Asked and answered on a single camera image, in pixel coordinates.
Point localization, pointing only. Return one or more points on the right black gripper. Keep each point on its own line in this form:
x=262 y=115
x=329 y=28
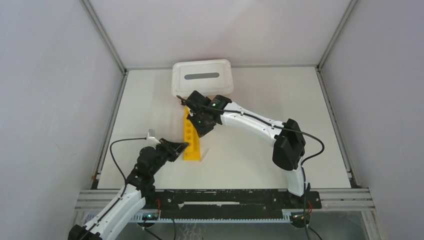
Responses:
x=202 y=130

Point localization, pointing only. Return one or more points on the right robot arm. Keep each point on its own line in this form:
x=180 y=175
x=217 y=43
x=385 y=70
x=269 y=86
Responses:
x=285 y=138

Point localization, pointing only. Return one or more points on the yellow test tube rack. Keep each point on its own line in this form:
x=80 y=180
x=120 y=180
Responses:
x=190 y=136

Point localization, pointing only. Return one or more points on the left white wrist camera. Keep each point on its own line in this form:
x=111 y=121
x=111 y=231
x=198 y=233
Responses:
x=151 y=138

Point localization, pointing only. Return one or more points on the clear tube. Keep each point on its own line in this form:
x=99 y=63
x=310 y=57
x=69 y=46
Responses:
x=203 y=155

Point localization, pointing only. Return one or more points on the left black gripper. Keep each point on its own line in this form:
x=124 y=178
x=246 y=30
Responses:
x=176 y=147

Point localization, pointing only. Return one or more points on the translucent white bin lid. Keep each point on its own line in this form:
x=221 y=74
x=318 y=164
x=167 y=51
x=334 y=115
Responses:
x=209 y=77

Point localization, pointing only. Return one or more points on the pink plastic storage bin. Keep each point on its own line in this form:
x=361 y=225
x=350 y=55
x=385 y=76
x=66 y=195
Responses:
x=221 y=99

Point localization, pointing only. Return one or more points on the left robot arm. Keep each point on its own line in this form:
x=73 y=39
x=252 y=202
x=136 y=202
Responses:
x=138 y=190

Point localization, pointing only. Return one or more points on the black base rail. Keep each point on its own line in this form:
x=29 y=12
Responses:
x=226 y=205

